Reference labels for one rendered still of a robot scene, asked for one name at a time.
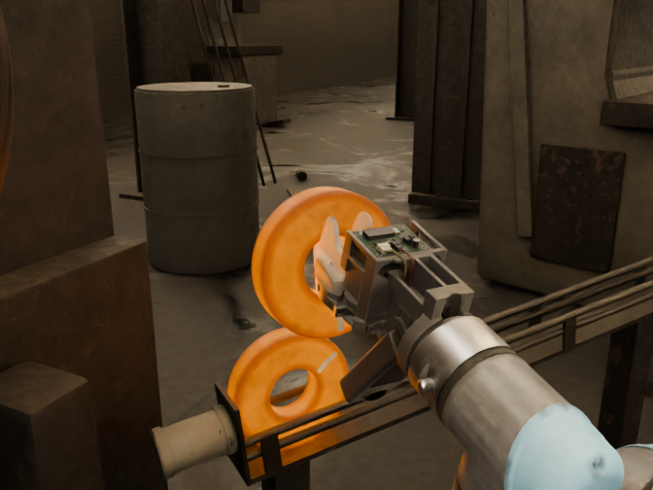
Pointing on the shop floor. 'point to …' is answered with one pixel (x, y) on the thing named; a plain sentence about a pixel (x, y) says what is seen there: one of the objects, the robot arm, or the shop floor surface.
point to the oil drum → (198, 175)
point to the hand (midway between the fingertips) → (326, 245)
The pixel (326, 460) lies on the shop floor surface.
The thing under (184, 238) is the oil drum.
